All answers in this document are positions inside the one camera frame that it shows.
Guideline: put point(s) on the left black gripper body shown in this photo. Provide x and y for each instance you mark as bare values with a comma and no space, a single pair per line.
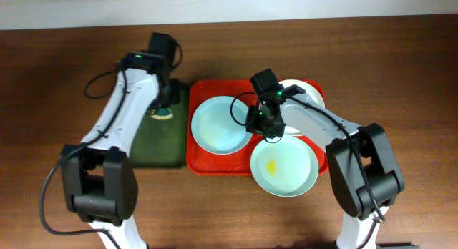
166,99

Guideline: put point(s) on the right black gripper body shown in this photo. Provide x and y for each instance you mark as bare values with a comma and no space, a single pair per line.
257,123

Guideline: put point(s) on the light blue plate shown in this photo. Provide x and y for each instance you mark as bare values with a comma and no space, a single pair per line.
214,125

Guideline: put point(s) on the mint green plate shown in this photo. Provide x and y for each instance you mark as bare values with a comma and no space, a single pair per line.
287,168

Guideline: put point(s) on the green and yellow sponge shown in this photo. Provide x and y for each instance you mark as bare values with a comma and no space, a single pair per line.
161,114

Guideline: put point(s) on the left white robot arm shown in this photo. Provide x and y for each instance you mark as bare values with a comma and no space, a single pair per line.
97,176

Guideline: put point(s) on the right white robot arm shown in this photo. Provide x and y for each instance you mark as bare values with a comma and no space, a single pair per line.
365,176

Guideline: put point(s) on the dark green plastic tray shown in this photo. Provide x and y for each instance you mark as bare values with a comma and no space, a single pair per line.
162,143

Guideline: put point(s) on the white plate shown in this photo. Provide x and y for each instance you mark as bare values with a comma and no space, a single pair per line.
311,90

